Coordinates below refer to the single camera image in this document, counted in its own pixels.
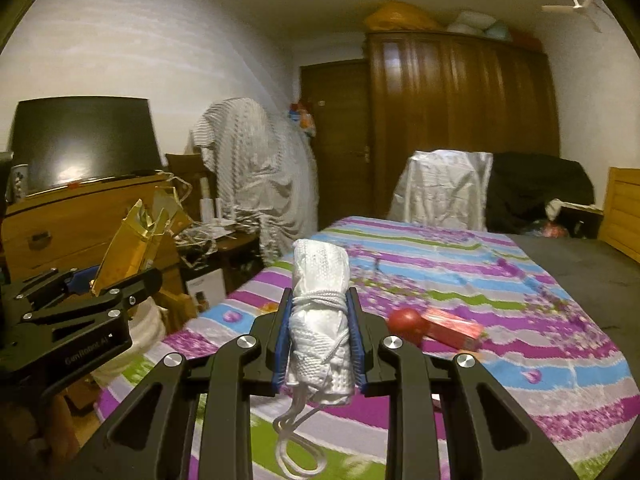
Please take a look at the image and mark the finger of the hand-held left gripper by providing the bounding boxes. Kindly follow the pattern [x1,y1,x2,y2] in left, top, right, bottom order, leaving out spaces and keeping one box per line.
[19,267,164,328]
[2,268,102,312]

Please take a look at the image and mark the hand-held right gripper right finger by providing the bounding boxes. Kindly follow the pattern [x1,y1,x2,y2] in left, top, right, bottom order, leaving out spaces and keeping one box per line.
[345,289,576,480]

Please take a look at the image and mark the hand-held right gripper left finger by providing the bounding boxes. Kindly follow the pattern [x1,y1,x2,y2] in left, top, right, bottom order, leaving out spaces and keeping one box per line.
[70,287,294,480]

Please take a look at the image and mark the gold foil packet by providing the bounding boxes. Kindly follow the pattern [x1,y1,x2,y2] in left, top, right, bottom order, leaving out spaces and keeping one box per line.
[90,185,193,296]

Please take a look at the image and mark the white plastic bag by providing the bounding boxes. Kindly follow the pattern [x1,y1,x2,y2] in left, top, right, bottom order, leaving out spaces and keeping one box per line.
[95,302,171,388]

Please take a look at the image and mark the white mesh bag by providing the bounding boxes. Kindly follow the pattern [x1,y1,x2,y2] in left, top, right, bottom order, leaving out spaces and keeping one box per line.
[274,239,357,478]

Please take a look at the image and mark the wooden dresser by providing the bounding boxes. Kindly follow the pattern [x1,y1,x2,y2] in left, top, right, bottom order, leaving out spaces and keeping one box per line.
[0,172,186,311]

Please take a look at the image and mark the red ball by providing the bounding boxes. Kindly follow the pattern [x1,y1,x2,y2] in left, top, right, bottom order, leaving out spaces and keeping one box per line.
[389,308,431,346]

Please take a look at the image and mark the white product box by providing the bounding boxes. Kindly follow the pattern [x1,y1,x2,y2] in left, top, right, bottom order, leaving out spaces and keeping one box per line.
[184,267,227,312]

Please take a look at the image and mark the red carton box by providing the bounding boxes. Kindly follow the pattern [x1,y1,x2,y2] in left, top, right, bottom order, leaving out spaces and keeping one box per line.
[422,310,485,352]

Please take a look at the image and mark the printed mug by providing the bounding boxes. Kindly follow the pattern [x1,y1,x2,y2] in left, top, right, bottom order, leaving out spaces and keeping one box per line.
[7,163,29,204]

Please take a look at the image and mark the wooden side table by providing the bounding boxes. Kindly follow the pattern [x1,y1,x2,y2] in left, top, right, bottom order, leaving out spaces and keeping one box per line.
[165,152,263,296]

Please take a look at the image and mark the striped printed blanket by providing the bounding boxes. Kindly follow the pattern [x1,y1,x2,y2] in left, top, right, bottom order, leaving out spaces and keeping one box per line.
[95,216,626,480]

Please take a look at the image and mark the white bottles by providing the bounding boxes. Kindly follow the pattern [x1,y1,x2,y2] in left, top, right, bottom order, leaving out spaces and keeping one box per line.
[199,196,227,222]

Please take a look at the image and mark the black television screen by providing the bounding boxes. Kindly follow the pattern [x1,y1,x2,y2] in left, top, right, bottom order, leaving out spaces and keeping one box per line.
[9,96,164,197]

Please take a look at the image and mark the grey striped draped cloth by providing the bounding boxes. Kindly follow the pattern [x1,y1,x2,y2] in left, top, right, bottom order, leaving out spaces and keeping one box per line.
[190,97,319,267]

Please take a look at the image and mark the chair with white cover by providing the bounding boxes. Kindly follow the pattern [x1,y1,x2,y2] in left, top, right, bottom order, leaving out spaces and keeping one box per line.
[390,150,493,233]

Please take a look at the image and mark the wooden door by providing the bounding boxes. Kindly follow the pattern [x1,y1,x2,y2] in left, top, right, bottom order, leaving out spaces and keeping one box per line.
[299,59,373,229]

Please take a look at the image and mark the red packet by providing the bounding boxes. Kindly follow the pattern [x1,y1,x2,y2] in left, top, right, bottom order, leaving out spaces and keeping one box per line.
[525,219,569,239]

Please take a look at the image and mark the colourful hanging ornament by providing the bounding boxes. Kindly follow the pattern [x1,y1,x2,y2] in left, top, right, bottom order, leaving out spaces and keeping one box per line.
[289,101,317,137]

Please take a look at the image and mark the dark grey mattress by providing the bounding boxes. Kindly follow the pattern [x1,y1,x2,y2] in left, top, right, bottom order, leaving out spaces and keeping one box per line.
[510,232,640,366]

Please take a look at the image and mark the black clothing pile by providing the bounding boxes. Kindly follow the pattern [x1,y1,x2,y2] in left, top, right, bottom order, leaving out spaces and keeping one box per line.
[487,152,596,236]

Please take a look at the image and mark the wooden wardrobe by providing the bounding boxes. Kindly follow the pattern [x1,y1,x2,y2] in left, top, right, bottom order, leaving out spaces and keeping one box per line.
[365,30,561,221]

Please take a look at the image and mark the dark storage box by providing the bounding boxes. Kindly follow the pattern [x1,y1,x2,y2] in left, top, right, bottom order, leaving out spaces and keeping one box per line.
[562,202,607,239]

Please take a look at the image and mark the wooden headboard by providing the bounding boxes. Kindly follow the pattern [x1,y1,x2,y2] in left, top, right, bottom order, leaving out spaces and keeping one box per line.
[602,166,640,263]

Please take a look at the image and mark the orange bag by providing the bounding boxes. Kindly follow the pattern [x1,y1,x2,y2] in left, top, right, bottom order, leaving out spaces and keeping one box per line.
[363,2,444,32]

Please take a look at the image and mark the pale pillow stack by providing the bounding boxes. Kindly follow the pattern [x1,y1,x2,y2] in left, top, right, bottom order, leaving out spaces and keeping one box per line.
[445,9,512,42]

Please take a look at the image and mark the white ceiling fan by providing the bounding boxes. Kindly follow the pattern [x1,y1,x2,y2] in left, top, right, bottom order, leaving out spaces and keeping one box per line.
[541,0,604,34]

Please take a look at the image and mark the white cable tangle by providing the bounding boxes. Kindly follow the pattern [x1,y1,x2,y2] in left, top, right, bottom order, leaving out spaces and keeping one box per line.
[172,217,241,263]

